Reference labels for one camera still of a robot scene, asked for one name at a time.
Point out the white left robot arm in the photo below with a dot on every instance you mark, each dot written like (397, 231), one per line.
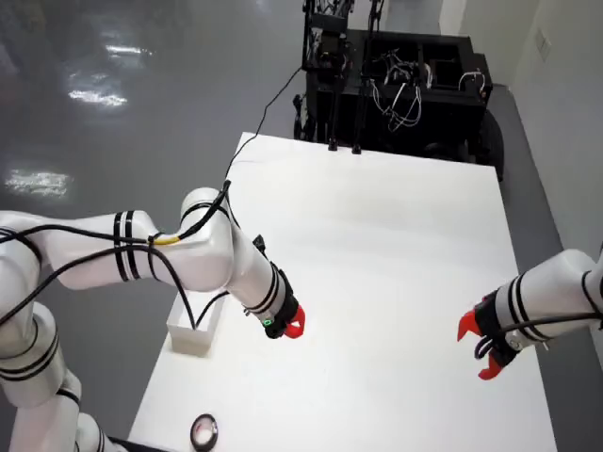
(212, 254)

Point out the black tripod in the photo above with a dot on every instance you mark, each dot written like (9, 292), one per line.
(356, 150)

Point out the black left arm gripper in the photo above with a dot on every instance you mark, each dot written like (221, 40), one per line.
(278, 320)

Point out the black equipment cart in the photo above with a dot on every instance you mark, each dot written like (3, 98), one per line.
(447, 117)

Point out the small black camera module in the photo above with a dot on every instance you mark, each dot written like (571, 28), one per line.
(259, 244)

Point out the white cardboard bin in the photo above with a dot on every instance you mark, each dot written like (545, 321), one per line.
(193, 341)

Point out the black device box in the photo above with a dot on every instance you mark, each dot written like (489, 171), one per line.
(330, 22)

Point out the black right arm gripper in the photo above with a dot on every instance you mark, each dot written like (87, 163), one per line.
(492, 325)

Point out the black tape roll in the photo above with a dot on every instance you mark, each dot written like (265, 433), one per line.
(216, 431)

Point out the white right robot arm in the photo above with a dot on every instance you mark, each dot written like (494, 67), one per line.
(556, 292)

